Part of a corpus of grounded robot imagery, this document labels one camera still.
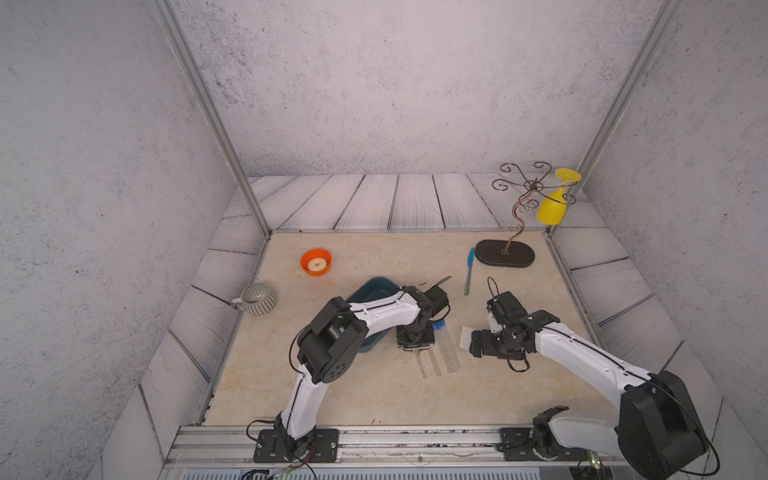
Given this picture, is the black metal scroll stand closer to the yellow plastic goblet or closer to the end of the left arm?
the yellow plastic goblet

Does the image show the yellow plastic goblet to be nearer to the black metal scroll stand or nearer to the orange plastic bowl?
the black metal scroll stand

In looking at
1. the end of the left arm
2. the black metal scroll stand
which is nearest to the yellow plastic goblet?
the black metal scroll stand

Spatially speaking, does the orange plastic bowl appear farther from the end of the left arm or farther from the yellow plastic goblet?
the yellow plastic goblet

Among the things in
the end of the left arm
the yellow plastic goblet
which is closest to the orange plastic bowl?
the end of the left arm

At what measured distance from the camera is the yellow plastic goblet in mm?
863
